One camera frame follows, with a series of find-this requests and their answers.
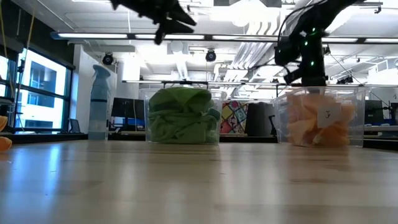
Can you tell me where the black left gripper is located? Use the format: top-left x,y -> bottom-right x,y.
109,0 -> 198,46

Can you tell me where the orange microfiber towel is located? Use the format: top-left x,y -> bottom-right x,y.
285,92 -> 356,125
286,118 -> 351,147
0,114 -> 14,152

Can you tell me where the wide black computer monitor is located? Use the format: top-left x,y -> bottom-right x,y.
110,96 -> 146,132

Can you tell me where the colourful patterned panel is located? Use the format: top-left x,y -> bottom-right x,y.
220,99 -> 250,135

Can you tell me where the blue spray bottle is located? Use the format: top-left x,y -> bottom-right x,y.
87,64 -> 112,141

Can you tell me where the large office window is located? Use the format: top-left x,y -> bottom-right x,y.
0,46 -> 75,134

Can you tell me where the black ceiling track fixture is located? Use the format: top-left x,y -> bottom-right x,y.
336,75 -> 354,85

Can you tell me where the white paper label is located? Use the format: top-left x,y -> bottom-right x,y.
316,103 -> 342,129

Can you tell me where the clear plastic bin with label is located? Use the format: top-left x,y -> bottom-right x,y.
272,86 -> 367,148

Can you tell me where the thin black ceiling rail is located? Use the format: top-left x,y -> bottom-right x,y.
121,79 -> 280,87

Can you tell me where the black desk camera arm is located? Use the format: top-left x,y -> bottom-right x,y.
366,105 -> 392,114

